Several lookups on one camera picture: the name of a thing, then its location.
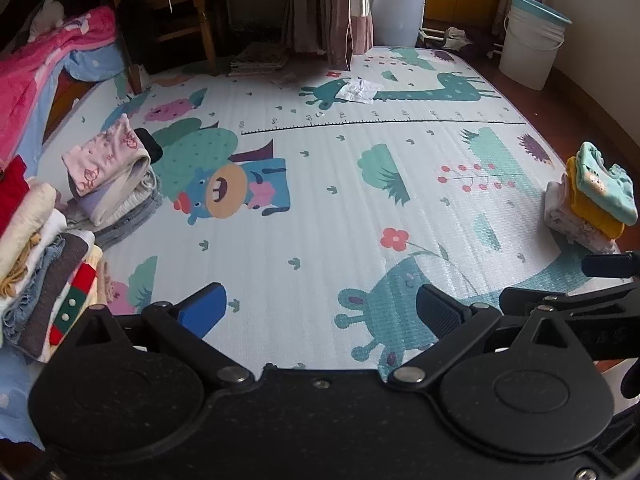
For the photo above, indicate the white bucket with teal rim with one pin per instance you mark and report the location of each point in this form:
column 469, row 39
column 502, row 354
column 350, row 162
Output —
column 532, row 42

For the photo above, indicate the pink blanket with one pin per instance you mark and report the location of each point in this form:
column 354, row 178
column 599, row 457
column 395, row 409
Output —
column 35, row 75

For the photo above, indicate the grey folded garment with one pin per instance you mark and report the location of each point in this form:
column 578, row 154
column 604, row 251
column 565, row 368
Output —
column 127, row 225

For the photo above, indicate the white soft toy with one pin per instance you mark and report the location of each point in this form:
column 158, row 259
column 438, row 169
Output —
column 47, row 15

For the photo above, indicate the striped pink curtain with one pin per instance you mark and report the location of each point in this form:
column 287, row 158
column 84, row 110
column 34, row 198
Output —
column 330, row 5

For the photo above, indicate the blue bed sheet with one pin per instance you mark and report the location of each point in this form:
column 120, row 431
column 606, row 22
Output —
column 95, row 62

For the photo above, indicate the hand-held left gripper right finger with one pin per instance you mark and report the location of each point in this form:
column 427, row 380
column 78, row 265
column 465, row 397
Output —
column 442, row 312

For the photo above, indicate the black small cloth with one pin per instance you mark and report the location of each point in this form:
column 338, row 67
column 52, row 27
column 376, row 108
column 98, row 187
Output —
column 149, row 144

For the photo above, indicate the stack of folded clothes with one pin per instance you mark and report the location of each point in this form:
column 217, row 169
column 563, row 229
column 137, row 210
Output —
column 45, row 260

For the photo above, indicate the printed cartoon play mat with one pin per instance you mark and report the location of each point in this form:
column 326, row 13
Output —
column 325, row 185

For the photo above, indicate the white crumpled cloth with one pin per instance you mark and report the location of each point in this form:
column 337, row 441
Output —
column 452, row 36

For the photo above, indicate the crumpled white wrapper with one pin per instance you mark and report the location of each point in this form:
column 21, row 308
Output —
column 357, row 91

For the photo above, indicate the yellow folded garment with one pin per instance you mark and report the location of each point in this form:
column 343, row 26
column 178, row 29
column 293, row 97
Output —
column 592, row 215

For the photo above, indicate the wooden chair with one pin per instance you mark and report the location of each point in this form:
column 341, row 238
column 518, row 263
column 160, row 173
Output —
column 185, row 15

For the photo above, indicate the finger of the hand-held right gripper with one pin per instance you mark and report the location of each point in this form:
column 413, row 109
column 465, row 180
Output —
column 575, row 302
column 612, row 265

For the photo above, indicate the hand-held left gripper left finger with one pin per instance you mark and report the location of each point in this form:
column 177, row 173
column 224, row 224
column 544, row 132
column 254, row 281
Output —
column 202, row 310

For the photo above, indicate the teal printed folded garment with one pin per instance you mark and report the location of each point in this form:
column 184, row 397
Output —
column 602, row 185

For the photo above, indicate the folded patterned cloth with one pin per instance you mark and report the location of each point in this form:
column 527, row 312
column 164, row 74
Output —
column 257, row 57

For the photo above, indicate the white plant bucket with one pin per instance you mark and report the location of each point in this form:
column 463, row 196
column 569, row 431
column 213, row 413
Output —
column 397, row 12

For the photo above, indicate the purple and cream sweater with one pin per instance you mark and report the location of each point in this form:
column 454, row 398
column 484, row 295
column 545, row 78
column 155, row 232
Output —
column 100, row 210

